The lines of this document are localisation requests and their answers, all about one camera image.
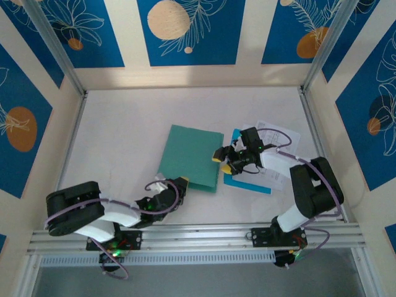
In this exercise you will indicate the green paper folder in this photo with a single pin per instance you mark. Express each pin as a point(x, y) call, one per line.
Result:
point(188, 154)

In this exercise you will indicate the white technical drawing sheet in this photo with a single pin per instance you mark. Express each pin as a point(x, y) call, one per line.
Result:
point(277, 140)

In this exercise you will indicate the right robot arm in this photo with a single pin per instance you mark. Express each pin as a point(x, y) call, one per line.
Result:
point(315, 191)

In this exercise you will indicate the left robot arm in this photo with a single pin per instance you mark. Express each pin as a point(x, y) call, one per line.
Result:
point(74, 204)

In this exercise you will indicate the blue sheet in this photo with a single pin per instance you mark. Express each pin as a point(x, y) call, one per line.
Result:
point(247, 185)

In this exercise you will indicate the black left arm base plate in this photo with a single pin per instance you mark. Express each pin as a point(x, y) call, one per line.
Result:
point(136, 239)

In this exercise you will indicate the aluminium mounting rail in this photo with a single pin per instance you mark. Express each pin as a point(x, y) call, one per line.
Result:
point(198, 235)

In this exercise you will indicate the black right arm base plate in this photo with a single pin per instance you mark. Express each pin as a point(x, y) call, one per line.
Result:
point(260, 236)

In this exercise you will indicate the aluminium table side rail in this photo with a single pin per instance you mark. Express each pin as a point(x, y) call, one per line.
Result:
point(318, 139)
point(72, 139)

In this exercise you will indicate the aluminium frame post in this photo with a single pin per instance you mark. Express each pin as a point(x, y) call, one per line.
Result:
point(328, 46)
point(55, 46)

